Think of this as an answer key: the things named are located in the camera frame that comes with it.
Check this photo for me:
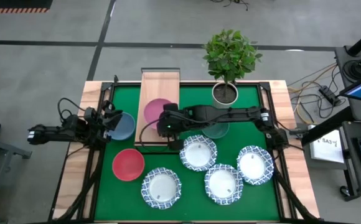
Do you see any blue plastic bowl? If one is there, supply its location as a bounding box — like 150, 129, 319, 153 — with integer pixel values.
107, 111, 136, 141

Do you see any teal plastic bowl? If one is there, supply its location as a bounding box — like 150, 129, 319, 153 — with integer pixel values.
201, 122, 230, 139

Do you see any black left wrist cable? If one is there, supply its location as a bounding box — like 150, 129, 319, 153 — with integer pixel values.
57, 97, 87, 123

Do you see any coiled black cable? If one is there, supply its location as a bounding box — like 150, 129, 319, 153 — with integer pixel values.
342, 58, 361, 82

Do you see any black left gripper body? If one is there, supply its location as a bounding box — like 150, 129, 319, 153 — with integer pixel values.
98, 110, 124, 134

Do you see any wooden board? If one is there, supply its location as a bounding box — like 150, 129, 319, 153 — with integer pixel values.
133, 67, 181, 155

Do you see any black mat with hazard stripe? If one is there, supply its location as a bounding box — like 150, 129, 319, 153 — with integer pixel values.
0, 0, 54, 14

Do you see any black aluminium table frame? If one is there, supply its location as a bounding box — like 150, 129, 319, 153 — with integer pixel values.
48, 74, 321, 224

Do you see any pink plastic bowl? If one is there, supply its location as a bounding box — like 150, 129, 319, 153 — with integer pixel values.
143, 98, 172, 130

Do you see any black power strip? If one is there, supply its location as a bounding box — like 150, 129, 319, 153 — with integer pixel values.
318, 85, 340, 106

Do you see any red plastic bowl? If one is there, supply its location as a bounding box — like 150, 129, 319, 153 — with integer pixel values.
111, 148, 146, 182

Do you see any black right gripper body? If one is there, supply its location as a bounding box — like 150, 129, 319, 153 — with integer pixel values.
156, 111, 185, 138

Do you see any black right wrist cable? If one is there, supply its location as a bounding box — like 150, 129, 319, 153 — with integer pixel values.
138, 119, 172, 154

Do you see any white paper sign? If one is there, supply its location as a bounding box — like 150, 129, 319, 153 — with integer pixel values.
309, 129, 345, 165

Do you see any grey metal stand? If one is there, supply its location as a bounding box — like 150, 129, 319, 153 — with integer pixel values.
0, 133, 32, 218

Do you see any green leafy potted tree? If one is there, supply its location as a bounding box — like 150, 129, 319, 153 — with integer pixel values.
202, 29, 264, 98

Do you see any black diagonal stand beam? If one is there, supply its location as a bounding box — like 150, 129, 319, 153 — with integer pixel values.
301, 105, 355, 146

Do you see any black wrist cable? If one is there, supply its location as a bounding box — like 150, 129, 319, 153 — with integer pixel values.
138, 119, 172, 154
57, 97, 87, 123

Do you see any green table mat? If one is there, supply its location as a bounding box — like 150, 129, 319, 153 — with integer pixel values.
93, 84, 281, 222

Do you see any blue patterned paper plate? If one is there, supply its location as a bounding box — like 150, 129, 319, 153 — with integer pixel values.
204, 163, 245, 206
140, 167, 182, 210
179, 134, 218, 172
236, 144, 275, 187

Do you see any white plant pot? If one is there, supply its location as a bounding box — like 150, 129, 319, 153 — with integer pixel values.
211, 81, 240, 110

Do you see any black floor cable bundle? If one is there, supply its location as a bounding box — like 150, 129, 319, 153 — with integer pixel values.
210, 0, 250, 12

